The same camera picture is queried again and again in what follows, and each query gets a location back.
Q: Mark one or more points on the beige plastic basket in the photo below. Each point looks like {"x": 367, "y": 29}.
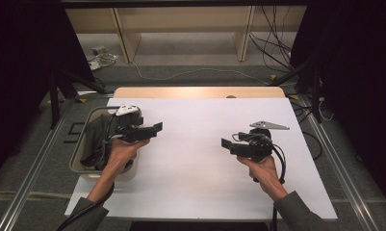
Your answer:
{"x": 81, "y": 166}

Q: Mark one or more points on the dark cloth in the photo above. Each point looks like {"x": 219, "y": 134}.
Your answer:
{"x": 94, "y": 141}

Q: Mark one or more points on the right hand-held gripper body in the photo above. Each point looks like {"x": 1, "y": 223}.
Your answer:
{"x": 256, "y": 146}

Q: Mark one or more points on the dark curtain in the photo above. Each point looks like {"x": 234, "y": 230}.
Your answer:
{"x": 360, "y": 80}
{"x": 20, "y": 64}

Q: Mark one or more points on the wooden shelf unit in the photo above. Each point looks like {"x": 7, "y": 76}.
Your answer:
{"x": 184, "y": 22}

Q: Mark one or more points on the person's dark clothing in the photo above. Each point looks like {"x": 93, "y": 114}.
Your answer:
{"x": 197, "y": 226}

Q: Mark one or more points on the person's right hand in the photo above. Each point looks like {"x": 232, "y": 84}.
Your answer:
{"x": 264, "y": 173}

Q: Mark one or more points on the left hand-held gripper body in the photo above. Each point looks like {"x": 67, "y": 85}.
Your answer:
{"x": 128, "y": 126}

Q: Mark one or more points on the aluminium floor rail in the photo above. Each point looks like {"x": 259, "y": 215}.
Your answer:
{"x": 338, "y": 166}
{"x": 36, "y": 170}

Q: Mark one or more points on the person's left hand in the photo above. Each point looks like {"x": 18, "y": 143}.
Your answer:
{"x": 121, "y": 155}

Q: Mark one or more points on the black metal stand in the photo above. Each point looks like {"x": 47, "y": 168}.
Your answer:
{"x": 54, "y": 99}
{"x": 315, "y": 93}

